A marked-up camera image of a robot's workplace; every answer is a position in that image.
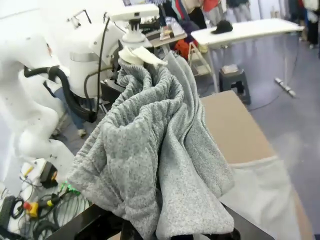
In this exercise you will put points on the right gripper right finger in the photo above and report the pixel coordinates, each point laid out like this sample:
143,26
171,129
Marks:
250,232

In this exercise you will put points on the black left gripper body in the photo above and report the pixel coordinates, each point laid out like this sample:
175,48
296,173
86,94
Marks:
110,87

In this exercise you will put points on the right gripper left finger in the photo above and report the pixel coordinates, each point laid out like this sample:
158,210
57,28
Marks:
87,225

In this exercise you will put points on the grey training pants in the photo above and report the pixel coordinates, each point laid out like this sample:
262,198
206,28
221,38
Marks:
140,150

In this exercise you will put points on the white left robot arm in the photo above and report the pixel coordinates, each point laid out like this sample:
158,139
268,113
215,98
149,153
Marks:
30,75

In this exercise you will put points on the white cloth sheet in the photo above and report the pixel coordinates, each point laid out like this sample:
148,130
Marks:
262,200

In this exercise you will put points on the person in blue jeans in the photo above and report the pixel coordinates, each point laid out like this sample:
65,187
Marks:
75,117

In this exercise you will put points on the yellow emergency stop button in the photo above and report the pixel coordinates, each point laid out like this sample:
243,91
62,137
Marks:
31,208

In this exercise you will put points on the black yellow power box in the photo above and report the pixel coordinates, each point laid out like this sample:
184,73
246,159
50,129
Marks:
48,175

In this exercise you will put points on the cluttered grey desk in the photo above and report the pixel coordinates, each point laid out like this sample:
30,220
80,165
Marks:
170,35

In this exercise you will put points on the red cloth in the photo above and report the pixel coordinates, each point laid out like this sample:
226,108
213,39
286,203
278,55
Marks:
182,48

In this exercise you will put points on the wooden step ladder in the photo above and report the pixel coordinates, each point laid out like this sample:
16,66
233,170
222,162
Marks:
200,62

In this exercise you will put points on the hanging garments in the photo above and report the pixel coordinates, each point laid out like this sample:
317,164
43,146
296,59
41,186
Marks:
200,10

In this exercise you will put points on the grey plastic stool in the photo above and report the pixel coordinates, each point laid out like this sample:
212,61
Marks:
235,80

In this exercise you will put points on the plain black cap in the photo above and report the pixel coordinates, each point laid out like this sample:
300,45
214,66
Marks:
222,26

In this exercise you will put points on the white table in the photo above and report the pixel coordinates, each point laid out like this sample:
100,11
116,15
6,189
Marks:
250,31

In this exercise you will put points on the person in dark trousers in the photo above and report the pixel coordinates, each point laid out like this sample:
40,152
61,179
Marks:
313,25

